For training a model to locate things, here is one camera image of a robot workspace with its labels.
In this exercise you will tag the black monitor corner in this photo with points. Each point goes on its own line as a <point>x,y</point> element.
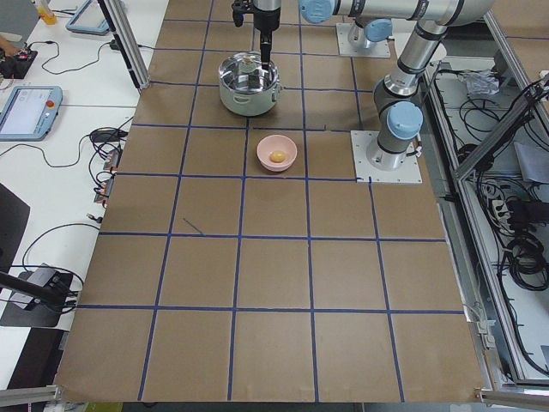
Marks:
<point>14,214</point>

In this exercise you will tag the pink bowl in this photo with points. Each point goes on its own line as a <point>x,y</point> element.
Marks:
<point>276,142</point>

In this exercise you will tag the blue teach pendant near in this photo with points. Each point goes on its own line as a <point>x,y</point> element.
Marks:
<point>29,113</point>

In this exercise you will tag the pale green electric pot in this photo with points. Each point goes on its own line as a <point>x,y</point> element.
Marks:
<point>246,88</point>

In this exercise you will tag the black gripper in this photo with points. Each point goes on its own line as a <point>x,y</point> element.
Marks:
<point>266,21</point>

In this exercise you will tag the crumpled white cloth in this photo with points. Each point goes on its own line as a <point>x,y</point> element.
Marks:
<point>481,83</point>

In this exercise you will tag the aluminium frame post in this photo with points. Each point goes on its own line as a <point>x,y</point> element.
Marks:
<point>119,25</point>

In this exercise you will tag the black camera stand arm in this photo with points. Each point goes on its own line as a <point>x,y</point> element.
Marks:
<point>30,289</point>

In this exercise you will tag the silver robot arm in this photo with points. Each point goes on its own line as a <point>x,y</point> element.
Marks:
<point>365,33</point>
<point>401,120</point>

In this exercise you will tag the black power adapter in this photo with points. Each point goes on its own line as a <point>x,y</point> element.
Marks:
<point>107,135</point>

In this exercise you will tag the brown egg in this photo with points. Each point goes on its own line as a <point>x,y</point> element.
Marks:
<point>277,156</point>

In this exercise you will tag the grey hub box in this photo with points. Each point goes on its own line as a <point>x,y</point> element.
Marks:
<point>48,280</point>

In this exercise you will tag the blue teach pendant far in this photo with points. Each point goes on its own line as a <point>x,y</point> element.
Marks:
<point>88,19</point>

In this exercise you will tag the blue teach pendant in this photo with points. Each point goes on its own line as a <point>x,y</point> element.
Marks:
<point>88,19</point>
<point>29,113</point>

